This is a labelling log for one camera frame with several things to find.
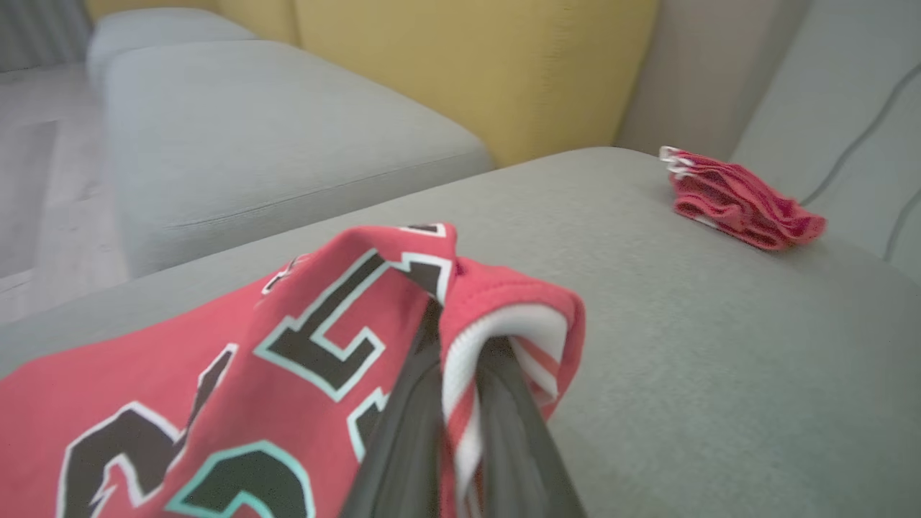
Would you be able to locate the large grey sofa seat cushion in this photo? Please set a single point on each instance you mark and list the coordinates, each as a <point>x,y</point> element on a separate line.
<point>719,360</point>

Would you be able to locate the large yellow sofa back cushion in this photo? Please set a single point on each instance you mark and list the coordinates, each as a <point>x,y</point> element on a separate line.
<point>468,72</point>

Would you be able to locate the red basketball jersey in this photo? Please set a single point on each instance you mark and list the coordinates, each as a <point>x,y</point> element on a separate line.
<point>108,360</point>

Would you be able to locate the small yellow sofa back cushion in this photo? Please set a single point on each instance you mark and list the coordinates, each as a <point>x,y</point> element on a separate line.
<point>144,6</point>
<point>259,14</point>

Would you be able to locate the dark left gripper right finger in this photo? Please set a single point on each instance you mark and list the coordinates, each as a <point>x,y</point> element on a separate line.
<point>518,453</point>

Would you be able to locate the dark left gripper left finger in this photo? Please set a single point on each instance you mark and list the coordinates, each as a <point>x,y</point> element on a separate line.
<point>403,446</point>

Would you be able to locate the red basketball shorts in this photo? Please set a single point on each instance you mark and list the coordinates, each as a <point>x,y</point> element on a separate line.
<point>734,198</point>

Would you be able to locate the grey pleated curtain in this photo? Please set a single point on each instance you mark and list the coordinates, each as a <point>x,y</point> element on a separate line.
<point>36,29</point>

